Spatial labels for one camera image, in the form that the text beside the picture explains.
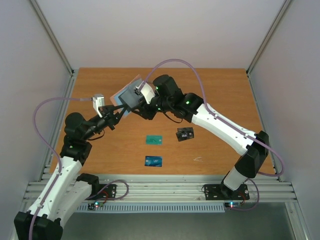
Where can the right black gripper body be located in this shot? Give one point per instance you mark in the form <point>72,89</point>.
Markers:
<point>144,107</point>

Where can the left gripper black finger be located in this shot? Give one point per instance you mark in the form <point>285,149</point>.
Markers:
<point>118,116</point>
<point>112,108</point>

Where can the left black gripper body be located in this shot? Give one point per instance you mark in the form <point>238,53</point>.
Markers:
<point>109,118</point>

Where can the pink leather card holder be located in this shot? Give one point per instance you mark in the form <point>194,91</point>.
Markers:
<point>128,95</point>

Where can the green VIP credit card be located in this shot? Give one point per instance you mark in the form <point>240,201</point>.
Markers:
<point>154,140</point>

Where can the black VIP credit card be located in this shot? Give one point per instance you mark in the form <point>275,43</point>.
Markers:
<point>185,129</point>

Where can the blue VIP credit card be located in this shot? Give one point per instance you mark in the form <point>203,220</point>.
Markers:
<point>153,161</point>

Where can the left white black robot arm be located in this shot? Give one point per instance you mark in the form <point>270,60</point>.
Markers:
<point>66,189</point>

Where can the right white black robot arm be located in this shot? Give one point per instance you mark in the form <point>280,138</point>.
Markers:
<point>165,96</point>

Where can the left controller board with LEDs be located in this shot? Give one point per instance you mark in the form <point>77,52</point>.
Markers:
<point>95,205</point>

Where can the controller board with leds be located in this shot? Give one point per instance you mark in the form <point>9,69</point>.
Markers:
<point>233,205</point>
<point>95,205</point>

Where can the right controller board with LEDs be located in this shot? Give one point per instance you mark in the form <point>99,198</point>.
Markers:
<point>233,205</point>

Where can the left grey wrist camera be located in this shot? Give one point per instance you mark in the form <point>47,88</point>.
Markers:
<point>98,101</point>

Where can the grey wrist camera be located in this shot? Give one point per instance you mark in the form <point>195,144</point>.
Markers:
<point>98,101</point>
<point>146,91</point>

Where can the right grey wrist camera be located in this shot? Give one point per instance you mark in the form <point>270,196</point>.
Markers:
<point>146,91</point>

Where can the left aluminium corner post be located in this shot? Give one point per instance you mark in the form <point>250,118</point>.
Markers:
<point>45,24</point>

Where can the aluminium corner post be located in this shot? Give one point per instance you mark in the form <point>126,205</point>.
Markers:
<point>45,24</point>
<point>285,6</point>

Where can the aluminium rail base frame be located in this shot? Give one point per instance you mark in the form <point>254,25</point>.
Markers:
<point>152,188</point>

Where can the grey slotted cable duct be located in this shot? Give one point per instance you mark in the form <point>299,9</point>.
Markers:
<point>136,208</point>

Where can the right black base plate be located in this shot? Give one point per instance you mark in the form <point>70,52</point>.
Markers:
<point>215,192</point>

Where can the right aluminium corner post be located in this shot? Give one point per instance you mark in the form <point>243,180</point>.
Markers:
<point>285,6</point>

